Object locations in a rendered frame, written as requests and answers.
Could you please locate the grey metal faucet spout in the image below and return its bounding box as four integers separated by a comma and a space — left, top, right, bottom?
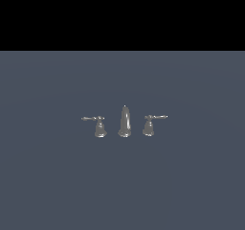
117, 104, 133, 138

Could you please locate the grey metal faucet lever handle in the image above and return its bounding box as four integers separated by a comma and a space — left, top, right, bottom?
142, 113, 169, 137
80, 115, 108, 139

